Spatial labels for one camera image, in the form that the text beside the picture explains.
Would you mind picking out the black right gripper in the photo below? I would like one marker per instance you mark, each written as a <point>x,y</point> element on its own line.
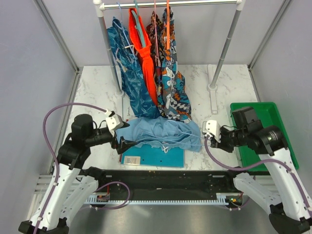
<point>221,145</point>

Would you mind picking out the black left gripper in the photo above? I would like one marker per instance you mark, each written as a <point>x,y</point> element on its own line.
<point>125,145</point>

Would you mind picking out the light blue shorts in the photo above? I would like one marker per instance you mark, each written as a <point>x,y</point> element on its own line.
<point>158,131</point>

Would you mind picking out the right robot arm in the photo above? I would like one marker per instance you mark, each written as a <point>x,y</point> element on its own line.
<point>289,211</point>

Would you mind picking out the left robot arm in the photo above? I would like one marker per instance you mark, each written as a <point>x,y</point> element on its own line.
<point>58,206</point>

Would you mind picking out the blue patterned shorts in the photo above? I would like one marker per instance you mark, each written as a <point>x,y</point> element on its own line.
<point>131,73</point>

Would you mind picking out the colourful cartoon print shorts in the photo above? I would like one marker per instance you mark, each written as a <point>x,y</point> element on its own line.
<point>177,105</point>

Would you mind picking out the orange shorts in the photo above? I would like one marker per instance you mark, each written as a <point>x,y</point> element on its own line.
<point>146,61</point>

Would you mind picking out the blue plastic hanger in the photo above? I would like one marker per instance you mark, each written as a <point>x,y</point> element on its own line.
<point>128,44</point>

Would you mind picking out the pink plastic hanger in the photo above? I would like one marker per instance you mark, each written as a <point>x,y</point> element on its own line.
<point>154,35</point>

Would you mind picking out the teal plastic hanger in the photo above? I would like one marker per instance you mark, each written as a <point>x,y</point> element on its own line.
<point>138,27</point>

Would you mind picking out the dark comic print shorts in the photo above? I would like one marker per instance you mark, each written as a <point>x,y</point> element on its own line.
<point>157,68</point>

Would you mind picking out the orange plastic hanger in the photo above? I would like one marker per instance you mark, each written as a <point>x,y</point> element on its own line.
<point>166,29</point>

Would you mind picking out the teal folder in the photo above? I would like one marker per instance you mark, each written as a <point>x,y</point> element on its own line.
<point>149,156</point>

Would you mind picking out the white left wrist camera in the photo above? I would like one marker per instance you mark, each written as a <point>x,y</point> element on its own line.
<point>113,121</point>

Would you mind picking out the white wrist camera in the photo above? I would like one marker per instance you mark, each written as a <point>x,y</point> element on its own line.
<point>212,128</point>
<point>113,121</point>

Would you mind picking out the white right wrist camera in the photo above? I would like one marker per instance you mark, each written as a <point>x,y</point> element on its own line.
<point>212,128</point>

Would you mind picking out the light blue cable duct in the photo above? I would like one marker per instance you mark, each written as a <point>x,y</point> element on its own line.
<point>95,200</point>

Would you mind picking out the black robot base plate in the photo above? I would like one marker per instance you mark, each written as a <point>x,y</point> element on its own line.
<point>163,185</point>

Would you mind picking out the left aluminium frame post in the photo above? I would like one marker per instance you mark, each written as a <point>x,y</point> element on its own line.
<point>56,33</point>

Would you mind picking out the aluminium frame post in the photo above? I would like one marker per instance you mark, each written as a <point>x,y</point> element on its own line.
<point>269,33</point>
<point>56,33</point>

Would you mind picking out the right aluminium frame post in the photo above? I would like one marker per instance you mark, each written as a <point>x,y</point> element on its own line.
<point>269,33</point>

